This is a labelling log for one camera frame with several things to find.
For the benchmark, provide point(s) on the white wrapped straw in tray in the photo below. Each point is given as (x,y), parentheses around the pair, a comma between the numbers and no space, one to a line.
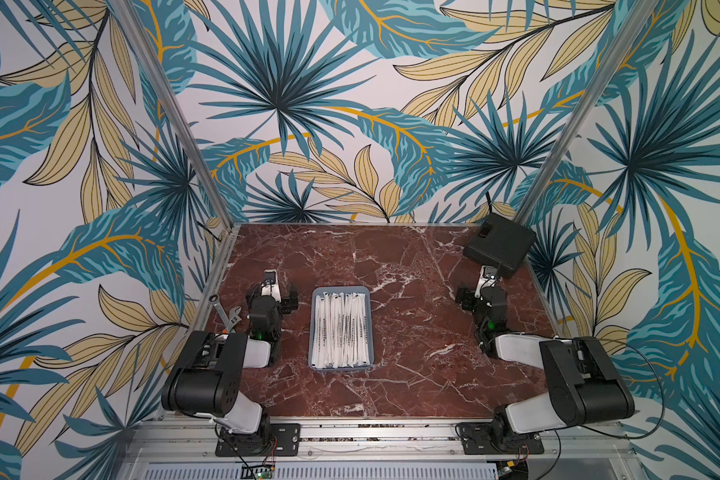
(342,330)

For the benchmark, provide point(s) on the aluminium frame post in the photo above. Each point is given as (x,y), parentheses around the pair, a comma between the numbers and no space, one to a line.
(623,40)
(136,34)

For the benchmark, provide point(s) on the right aluminium frame post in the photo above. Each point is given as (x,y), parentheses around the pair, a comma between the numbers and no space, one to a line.
(623,40)

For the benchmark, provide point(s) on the aluminium front rail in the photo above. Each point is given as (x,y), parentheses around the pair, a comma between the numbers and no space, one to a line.
(376,448)

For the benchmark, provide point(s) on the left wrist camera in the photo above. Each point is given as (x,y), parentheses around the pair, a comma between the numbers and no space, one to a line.
(270,285)

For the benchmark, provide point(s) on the blue plastic storage tray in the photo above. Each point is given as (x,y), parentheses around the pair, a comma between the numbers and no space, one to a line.
(341,330)

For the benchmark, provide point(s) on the black box with antenna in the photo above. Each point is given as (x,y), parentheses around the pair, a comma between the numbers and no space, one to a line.
(500,243)

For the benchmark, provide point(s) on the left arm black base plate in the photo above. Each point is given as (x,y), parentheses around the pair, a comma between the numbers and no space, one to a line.
(279,440)

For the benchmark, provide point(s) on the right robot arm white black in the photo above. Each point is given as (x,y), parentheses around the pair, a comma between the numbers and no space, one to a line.
(583,385)

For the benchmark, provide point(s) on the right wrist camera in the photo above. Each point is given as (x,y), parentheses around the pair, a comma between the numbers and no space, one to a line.
(488,277)

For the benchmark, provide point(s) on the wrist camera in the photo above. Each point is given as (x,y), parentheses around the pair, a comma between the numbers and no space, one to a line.
(270,285)
(488,277)

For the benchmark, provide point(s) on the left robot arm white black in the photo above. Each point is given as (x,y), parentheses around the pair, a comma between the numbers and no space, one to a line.
(205,381)

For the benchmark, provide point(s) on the orange handled adjustable wrench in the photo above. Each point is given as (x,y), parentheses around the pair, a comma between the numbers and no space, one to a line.
(230,318)

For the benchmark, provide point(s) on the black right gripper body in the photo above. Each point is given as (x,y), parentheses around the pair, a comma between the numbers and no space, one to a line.
(468,298)

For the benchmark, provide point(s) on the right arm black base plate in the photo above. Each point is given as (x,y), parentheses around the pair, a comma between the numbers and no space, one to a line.
(483,438)

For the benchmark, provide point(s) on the green circuit board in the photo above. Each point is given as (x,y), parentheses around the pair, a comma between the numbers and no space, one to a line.
(257,472)

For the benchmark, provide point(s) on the left aluminium frame post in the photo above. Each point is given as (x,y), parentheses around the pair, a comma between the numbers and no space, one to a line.
(136,34)

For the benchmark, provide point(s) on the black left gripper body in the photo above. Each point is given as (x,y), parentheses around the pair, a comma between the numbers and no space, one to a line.
(277,326)

